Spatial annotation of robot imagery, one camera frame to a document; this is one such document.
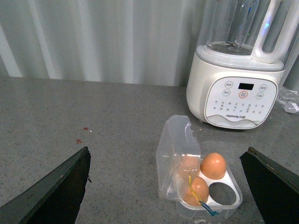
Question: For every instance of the white Joyoung blender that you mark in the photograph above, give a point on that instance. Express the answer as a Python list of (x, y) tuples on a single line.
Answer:
[(239, 60)]

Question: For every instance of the clear plastic bag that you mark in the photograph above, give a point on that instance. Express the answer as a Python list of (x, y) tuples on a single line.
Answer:
[(288, 100)]

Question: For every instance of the clear plastic egg box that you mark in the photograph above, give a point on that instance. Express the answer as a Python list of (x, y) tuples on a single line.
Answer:
[(177, 140)]

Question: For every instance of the dark left robot panel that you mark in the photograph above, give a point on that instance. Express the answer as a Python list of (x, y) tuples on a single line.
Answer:
[(56, 198)]

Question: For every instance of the brown egg back right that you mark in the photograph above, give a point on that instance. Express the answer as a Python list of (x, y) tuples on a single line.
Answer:
[(213, 166)]

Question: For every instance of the dark right robot panel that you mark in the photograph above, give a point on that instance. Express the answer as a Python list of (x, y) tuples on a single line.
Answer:
[(274, 188)]

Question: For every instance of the brown egg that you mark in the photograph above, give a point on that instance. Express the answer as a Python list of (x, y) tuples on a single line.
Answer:
[(199, 192), (213, 166), (188, 166)]

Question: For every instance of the brown egg back left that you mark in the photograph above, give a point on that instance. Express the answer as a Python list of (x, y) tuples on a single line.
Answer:
[(188, 166)]

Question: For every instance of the dark robot panel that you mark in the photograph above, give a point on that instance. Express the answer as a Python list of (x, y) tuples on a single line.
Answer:
[(56, 198), (274, 188)]

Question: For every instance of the brown egg front left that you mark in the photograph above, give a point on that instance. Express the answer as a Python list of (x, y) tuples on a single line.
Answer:
[(199, 192)]

